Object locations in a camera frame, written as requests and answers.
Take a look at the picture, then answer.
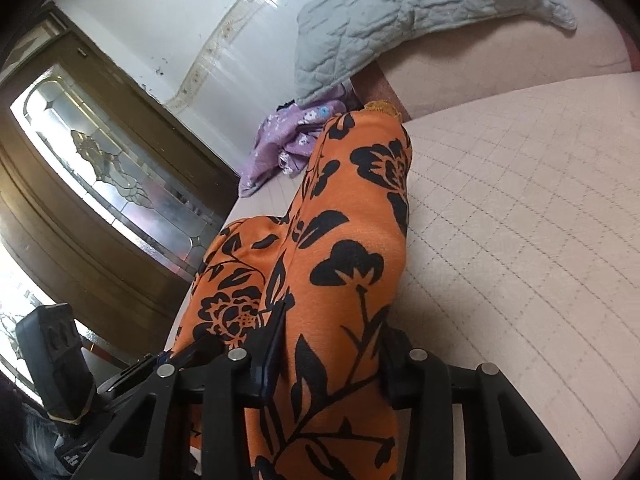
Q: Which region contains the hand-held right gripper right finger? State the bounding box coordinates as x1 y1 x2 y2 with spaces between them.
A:
380 327 584 480

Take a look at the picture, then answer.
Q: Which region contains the pink cushion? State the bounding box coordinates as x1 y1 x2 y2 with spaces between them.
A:
352 10 634 122

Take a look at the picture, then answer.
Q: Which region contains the beige quilted mattress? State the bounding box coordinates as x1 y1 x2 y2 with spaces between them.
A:
165 72 640 480

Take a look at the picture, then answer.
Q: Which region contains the orange black floral garment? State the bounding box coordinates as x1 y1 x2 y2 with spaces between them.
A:
172 101 417 480

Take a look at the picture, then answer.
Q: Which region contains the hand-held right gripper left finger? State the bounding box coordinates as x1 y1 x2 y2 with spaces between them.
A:
75 301 287 480

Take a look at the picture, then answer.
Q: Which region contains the grey quilted pillow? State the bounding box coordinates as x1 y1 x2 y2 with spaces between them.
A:
292 0 579 104

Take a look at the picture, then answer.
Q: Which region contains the wooden door with glass panel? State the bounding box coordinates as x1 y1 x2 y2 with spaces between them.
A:
0 2 242 402

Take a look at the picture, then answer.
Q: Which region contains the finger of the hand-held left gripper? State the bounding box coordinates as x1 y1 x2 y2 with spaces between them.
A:
97 335 227 402

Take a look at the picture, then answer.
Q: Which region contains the purple floral cloth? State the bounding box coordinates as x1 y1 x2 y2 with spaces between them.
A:
237 85 352 199

